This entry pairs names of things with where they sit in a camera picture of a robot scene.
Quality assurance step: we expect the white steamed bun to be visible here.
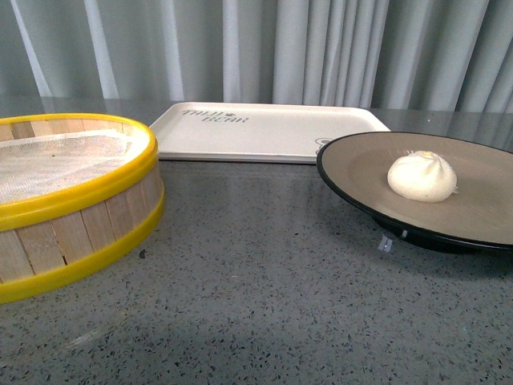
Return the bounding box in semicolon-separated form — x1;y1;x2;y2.
387;151;458;203

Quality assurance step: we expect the brown plate with black rim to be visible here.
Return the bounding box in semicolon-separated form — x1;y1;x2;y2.
317;132;512;253

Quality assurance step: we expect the white bear print tray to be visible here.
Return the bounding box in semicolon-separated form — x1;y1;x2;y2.
151;102;388;164

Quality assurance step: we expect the clear tape piece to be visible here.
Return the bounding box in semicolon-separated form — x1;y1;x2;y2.
378;230;408;253

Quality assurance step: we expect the yellow rimmed bamboo steamer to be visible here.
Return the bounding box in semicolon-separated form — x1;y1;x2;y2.
1;113;164;303

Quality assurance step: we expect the grey pleated curtain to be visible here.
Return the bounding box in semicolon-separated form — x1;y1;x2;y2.
1;1;512;113

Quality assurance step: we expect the white steamer liner cloth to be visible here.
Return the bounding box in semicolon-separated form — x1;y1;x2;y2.
1;130;142;203

